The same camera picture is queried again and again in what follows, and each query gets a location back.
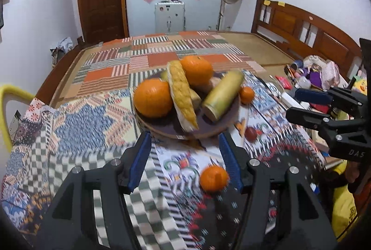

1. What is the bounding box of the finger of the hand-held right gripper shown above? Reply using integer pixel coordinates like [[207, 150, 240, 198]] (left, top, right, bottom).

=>
[[294, 87, 366, 111], [285, 108, 368, 142]]

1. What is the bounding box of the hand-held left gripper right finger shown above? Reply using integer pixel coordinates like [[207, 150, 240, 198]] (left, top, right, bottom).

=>
[[218, 132, 338, 250]]

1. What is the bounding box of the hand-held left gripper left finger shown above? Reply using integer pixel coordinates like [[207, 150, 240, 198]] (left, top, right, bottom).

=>
[[38, 131, 153, 250]]

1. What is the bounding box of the small orange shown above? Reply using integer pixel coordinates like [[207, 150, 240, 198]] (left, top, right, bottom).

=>
[[239, 86, 256, 105], [200, 165, 229, 193]]

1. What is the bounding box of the purple plate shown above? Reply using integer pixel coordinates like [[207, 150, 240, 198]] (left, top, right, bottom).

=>
[[135, 70, 241, 140]]

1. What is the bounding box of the large orange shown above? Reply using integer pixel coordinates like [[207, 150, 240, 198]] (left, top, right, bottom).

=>
[[133, 79, 174, 119], [180, 55, 214, 88]]

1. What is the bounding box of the corn cob with pale husk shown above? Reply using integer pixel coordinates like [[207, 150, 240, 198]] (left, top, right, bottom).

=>
[[166, 60, 200, 132]]

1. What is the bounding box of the person's right hand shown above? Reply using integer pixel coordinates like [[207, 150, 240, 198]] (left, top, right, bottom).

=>
[[345, 160, 363, 192]]

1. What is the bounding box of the red packet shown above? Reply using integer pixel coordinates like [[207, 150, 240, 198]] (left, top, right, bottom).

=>
[[275, 76, 292, 90]]

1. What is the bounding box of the small dark red fruit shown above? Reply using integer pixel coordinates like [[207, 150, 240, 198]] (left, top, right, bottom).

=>
[[245, 127, 258, 143]]

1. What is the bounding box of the yellow bag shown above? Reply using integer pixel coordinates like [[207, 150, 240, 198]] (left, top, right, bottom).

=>
[[330, 160, 358, 239]]

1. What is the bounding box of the patchwork tablecloth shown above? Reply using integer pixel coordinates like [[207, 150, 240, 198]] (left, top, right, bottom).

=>
[[0, 69, 328, 250]]

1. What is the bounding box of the bamboo bed mat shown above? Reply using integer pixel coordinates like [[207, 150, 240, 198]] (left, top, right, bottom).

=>
[[220, 32, 296, 71]]

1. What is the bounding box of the striped patchwork blanket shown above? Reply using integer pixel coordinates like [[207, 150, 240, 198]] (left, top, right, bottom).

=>
[[71, 31, 264, 100]]

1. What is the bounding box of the heap of clothes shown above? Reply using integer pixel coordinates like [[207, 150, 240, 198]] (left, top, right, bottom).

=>
[[50, 36, 74, 65]]

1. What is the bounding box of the yellow chair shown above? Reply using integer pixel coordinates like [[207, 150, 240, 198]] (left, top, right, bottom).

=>
[[0, 83, 31, 152]]

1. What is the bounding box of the white appliance box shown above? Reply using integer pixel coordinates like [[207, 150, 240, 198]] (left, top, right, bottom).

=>
[[154, 0, 186, 34]]

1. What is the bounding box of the white wall socket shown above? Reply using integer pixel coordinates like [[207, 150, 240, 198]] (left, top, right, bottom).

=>
[[9, 111, 22, 135]]

